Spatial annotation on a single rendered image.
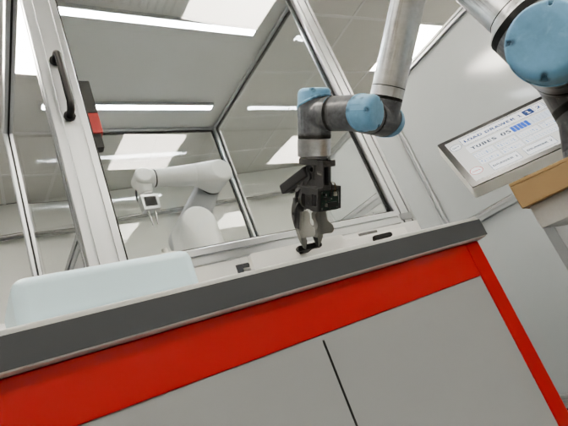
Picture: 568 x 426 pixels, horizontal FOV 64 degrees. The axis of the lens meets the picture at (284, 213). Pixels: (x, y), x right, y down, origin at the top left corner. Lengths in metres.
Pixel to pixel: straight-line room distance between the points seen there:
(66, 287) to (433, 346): 0.37
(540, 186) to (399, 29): 0.47
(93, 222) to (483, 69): 2.20
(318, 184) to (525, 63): 0.46
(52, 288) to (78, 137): 0.80
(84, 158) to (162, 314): 0.80
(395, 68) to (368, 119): 0.18
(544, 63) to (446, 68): 2.10
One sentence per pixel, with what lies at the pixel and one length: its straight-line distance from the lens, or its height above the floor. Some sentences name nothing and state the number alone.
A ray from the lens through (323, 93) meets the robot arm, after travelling 1.02.
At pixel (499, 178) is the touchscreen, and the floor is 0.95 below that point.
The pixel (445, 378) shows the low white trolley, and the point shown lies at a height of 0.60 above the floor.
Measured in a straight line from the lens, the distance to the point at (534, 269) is 2.71.
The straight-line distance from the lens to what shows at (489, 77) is 2.73.
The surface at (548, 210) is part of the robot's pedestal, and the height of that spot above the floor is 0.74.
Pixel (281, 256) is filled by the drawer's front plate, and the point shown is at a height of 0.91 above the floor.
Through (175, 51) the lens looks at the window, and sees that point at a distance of 1.47.
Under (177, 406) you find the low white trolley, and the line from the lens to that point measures 0.38.
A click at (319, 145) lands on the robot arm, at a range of 1.02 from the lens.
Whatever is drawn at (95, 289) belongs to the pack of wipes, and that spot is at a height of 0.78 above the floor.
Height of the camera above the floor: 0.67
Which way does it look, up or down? 17 degrees up
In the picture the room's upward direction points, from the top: 22 degrees counter-clockwise
